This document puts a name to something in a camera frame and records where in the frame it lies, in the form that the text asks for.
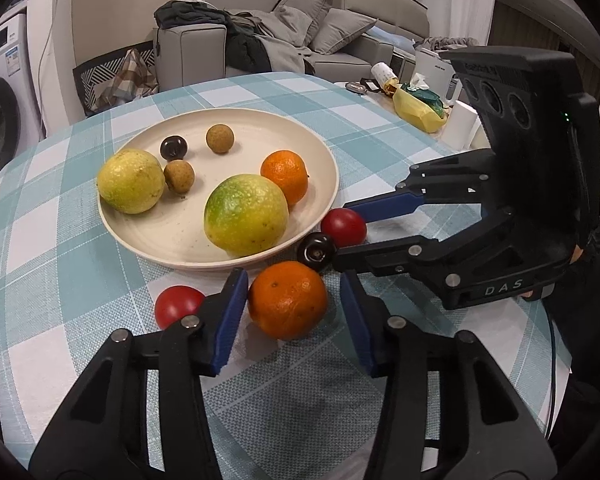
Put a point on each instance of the small dark purple fruit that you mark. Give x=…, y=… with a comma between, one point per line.
x=173, y=147
x=315, y=252

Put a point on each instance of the cream round plate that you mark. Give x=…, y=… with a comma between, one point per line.
x=190, y=230

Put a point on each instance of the white tissue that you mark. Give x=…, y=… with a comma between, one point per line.
x=419, y=81

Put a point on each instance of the white washing machine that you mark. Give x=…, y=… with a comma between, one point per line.
x=10, y=60

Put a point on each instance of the key bunch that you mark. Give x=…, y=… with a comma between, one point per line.
x=360, y=86

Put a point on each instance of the grey garment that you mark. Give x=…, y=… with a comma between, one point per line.
x=280, y=50

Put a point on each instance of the white cup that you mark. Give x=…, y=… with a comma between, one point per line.
x=459, y=125

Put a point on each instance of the orange mandarin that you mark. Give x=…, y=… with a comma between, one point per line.
x=287, y=300
x=285, y=175

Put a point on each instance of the grey blanket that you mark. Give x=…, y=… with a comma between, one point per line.
x=445, y=42

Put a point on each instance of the yellow-green lemon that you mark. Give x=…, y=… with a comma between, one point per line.
x=245, y=213

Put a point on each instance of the teal checked tablecloth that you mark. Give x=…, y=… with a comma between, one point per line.
x=55, y=260

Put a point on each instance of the grey pillow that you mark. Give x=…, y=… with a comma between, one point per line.
x=305, y=12
x=342, y=30

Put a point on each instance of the brown longan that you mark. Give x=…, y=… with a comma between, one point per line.
x=180, y=176
x=220, y=138

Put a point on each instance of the white kettle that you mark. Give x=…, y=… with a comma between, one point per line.
x=432, y=70

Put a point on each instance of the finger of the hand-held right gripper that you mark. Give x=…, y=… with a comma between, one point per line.
x=380, y=257
x=385, y=207

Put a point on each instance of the person's right forearm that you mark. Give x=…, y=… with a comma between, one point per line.
x=590, y=320

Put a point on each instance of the yellow lemon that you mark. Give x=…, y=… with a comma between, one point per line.
x=130, y=182

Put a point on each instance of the yellow plastic bag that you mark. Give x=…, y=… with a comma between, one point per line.
x=417, y=107

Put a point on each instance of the red tomato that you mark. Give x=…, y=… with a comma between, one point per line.
x=177, y=305
x=342, y=227

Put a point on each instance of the black patterned basket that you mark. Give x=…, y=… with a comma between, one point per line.
x=85, y=85

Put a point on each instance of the person's right hand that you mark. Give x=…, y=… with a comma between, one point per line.
x=578, y=255

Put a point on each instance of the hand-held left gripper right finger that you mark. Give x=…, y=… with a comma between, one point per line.
x=360, y=325

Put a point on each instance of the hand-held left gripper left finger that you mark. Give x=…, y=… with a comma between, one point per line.
x=230, y=320

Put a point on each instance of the dark clothes pile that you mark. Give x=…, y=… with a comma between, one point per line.
x=190, y=15

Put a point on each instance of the white lying bottle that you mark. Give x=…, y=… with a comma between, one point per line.
x=384, y=75

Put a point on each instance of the grey sofa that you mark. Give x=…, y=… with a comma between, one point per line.
x=190, y=55

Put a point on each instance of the plaid cloth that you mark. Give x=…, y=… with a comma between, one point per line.
x=127, y=80

